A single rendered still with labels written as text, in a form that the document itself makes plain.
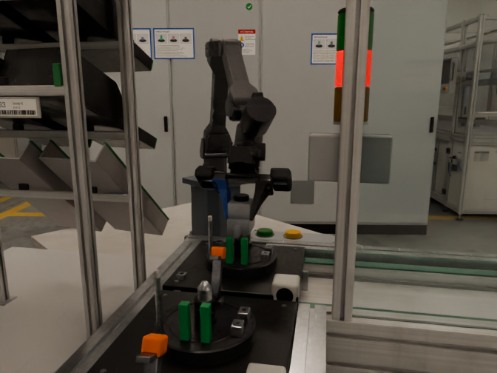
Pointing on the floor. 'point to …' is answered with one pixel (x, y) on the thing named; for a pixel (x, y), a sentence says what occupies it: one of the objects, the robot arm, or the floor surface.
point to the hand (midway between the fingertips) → (240, 202)
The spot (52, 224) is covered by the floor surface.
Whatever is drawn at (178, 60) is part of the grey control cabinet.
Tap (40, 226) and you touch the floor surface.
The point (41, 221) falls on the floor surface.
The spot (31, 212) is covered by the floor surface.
